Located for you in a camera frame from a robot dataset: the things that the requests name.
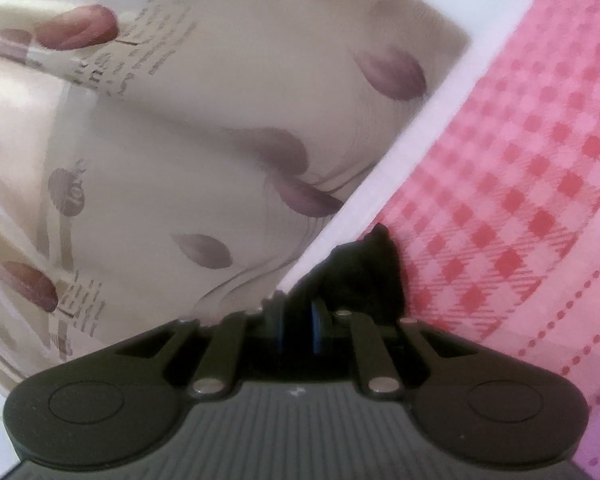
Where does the beige leaf print curtain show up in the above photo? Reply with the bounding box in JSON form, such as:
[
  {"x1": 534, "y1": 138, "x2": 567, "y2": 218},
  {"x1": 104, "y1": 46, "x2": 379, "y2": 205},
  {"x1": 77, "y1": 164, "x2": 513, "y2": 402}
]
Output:
[{"x1": 0, "y1": 0, "x2": 473, "y2": 398}]

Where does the pink checked bed sheet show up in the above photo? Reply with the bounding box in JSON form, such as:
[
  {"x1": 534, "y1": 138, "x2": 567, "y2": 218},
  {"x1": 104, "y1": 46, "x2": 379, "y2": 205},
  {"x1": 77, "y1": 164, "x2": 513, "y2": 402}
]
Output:
[{"x1": 275, "y1": 0, "x2": 600, "y2": 480}]

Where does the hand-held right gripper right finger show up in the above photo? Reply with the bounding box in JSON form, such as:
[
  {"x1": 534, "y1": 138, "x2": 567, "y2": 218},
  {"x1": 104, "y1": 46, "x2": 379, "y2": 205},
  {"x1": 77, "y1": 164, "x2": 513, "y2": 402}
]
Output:
[{"x1": 310, "y1": 300, "x2": 482, "y2": 399}]

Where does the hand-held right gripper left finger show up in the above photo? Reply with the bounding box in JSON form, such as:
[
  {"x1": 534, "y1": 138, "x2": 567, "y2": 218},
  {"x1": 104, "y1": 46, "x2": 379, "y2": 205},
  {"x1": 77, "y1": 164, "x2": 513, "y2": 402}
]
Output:
[{"x1": 114, "y1": 299, "x2": 288, "y2": 401}]

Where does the black rose print t-shirt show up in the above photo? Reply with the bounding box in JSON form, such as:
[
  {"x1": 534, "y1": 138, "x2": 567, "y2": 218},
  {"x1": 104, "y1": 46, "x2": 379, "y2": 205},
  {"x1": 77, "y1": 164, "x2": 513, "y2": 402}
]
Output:
[{"x1": 289, "y1": 223, "x2": 407, "y2": 327}]

